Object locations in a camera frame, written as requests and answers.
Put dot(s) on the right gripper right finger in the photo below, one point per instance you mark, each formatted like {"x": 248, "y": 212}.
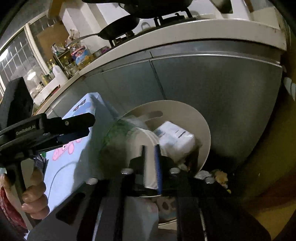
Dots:
{"x": 166, "y": 173}

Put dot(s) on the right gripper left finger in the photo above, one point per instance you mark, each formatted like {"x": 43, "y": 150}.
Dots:
{"x": 132, "y": 178}

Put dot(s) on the crushed green can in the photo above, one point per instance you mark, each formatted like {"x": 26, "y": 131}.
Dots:
{"x": 117, "y": 142}

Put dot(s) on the beige round trash bin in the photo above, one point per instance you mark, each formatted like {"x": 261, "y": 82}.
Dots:
{"x": 154, "y": 114}

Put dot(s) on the person's left hand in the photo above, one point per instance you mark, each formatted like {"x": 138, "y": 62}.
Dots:
{"x": 34, "y": 198}

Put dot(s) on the white tissue pack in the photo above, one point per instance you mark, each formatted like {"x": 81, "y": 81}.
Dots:
{"x": 176, "y": 141}

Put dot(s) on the crumpled tissue on floor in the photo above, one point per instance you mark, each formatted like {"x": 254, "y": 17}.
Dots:
{"x": 221, "y": 178}

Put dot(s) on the blue pig cartoon tablecloth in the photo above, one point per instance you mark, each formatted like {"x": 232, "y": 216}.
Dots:
{"x": 73, "y": 164}

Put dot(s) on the white plastic bottle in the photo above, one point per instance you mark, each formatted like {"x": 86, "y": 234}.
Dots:
{"x": 59, "y": 74}

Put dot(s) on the blue snack bag on counter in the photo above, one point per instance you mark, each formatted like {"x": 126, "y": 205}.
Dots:
{"x": 81, "y": 56}

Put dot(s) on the black frying pan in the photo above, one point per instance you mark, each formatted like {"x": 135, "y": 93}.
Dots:
{"x": 119, "y": 27}

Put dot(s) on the black wok on stove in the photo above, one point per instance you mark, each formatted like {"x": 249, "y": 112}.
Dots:
{"x": 148, "y": 9}

